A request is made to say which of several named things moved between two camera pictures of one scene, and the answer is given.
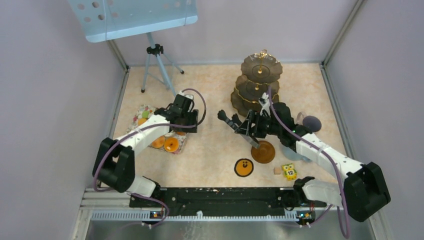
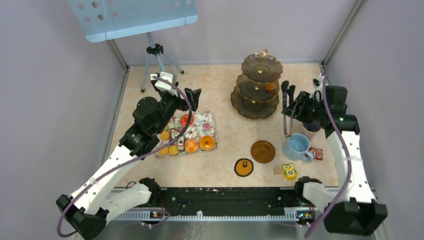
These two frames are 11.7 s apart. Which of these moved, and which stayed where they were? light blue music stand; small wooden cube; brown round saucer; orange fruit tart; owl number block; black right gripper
Moved: black right gripper; orange fruit tart
Stayed: owl number block; brown round saucer; small wooden cube; light blue music stand
